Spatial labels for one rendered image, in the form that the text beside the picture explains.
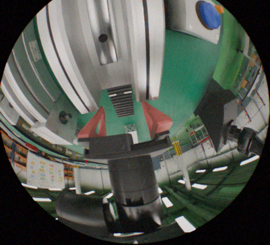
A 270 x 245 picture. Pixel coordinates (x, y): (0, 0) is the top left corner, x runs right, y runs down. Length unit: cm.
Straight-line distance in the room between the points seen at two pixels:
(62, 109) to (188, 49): 31
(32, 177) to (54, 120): 295
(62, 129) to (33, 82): 11
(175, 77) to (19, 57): 32
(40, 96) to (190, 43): 31
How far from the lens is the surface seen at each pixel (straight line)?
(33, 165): 304
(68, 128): 22
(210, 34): 16
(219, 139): 47
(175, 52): 18
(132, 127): 30
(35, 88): 18
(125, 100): 20
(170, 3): 15
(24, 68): 18
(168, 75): 20
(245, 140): 47
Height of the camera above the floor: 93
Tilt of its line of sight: 39 degrees down
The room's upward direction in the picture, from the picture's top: 167 degrees clockwise
